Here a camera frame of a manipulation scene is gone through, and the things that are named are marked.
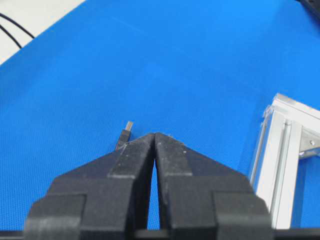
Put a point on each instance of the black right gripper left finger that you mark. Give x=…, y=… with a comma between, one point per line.
x=105, y=199

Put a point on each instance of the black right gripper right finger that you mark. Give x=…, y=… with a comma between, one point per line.
x=202, y=199

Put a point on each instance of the blue table mat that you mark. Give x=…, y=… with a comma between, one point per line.
x=200, y=71

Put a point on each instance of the aluminium extrusion frame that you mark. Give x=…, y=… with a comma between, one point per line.
x=289, y=132

